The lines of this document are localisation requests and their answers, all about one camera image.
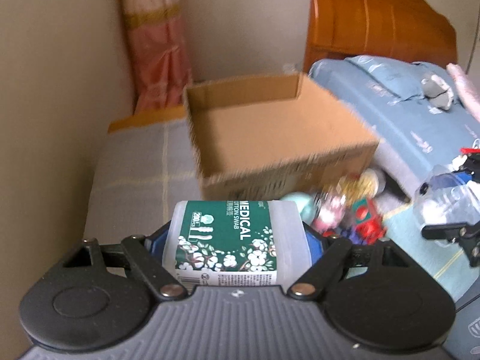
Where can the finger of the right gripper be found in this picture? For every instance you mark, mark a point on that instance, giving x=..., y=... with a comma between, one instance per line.
x=466, y=235

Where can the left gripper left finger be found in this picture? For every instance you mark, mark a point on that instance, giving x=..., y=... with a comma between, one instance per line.
x=139, y=253

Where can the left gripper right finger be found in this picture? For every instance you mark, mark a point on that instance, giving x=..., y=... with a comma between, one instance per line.
x=328, y=269

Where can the clear plastic jar black knob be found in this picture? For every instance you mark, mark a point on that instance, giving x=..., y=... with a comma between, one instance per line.
x=438, y=202

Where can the medical cotton swab jar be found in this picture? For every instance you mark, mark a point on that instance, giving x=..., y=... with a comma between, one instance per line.
x=235, y=243

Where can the pink figure toy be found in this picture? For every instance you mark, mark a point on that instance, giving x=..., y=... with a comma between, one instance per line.
x=330, y=209

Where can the teal egg-shaped toy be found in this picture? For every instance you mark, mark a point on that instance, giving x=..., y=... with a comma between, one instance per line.
x=306, y=205

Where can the red toy car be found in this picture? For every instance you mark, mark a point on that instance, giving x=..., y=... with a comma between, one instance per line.
x=366, y=222

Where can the yellow capsule bottle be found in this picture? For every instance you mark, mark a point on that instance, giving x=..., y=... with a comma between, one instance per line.
x=370, y=183

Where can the pink cloth on bed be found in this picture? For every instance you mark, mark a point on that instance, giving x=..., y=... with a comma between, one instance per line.
x=467, y=92

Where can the grey plush toy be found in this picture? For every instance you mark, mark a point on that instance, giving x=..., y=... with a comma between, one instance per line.
x=438, y=91

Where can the brown cardboard box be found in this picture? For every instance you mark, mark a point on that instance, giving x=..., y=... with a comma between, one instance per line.
x=262, y=137

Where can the blue floral pillow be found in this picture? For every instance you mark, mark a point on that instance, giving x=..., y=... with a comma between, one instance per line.
x=402, y=79

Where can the pink gold-banded curtain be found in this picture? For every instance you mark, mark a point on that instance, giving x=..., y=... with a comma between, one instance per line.
x=158, y=52

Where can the orange wooden headboard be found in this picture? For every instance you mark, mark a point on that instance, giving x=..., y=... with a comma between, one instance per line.
x=407, y=30

